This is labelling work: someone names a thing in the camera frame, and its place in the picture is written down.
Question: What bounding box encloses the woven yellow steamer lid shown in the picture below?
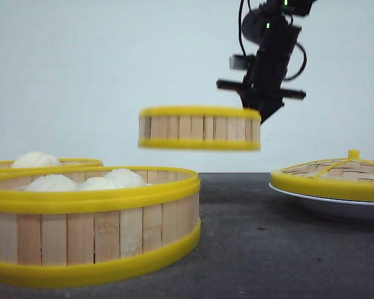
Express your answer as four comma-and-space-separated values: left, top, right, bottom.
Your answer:
270, 149, 374, 202

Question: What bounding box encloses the large white bun rear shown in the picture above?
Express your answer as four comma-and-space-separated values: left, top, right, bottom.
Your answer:
11, 151, 62, 168

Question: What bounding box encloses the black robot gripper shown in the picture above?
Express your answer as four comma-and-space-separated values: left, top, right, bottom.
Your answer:
216, 23, 306, 124

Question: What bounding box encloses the white steamed bun right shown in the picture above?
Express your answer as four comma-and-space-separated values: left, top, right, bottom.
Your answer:
104, 168, 146, 188

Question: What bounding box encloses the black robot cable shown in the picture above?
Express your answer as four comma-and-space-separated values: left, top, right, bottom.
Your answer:
283, 42, 309, 81

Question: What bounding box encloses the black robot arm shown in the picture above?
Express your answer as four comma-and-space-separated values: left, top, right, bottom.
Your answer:
216, 1, 313, 121

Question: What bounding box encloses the white ceramic plate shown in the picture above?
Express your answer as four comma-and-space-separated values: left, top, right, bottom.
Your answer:
269, 183, 374, 224

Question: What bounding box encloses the white steamed bun middle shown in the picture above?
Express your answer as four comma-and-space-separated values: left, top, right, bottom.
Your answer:
76, 177, 123, 191

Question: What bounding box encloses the bamboo steamer basket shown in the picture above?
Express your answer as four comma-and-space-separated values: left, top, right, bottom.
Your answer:
0, 166, 201, 288
138, 106, 261, 151

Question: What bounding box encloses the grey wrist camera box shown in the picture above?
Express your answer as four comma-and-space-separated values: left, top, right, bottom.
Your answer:
229, 54, 256, 70

